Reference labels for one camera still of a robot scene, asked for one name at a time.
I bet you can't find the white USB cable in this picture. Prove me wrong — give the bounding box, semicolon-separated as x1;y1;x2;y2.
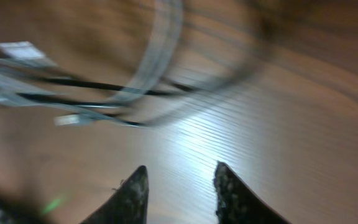
0;0;185;127

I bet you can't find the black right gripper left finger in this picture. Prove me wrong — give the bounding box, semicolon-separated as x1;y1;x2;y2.
81;166;149;224

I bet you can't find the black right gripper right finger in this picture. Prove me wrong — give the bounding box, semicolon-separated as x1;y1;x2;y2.
213;161;289;224

